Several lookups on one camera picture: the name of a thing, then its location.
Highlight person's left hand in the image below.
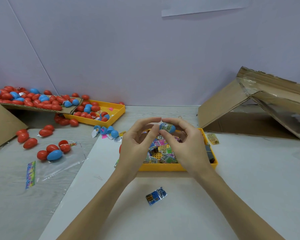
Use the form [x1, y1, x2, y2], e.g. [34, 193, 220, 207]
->
[114, 117, 163, 179]

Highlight person's right hand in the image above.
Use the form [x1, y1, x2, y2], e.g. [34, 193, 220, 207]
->
[161, 117, 216, 179]

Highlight yellow label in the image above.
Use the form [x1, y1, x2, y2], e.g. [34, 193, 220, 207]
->
[206, 133, 220, 145]

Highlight single blue plastic egg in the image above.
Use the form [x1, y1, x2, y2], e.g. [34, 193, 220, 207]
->
[159, 122, 177, 135]

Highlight blue packet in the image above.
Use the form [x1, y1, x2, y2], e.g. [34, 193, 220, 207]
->
[145, 186, 168, 206]

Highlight pile of plastic eggs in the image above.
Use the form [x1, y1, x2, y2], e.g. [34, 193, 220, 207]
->
[0, 86, 125, 162]

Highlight person's left forearm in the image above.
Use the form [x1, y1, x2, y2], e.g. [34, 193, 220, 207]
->
[57, 168, 133, 240]

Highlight yellow plastic tray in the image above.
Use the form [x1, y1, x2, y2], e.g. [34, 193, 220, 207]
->
[136, 128, 218, 172]

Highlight yellow tray under eggs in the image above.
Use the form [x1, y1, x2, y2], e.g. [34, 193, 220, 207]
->
[64, 100, 126, 127]

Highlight torn flattened cardboard box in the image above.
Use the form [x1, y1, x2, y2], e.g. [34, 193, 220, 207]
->
[197, 66, 300, 141]

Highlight clear bag with coloured label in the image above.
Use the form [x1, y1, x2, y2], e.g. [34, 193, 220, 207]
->
[25, 150, 86, 189]

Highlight brown cardboard sheet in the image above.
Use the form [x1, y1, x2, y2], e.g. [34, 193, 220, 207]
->
[0, 102, 83, 115]

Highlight white paper sign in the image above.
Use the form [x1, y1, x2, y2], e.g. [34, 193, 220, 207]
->
[161, 0, 253, 18]

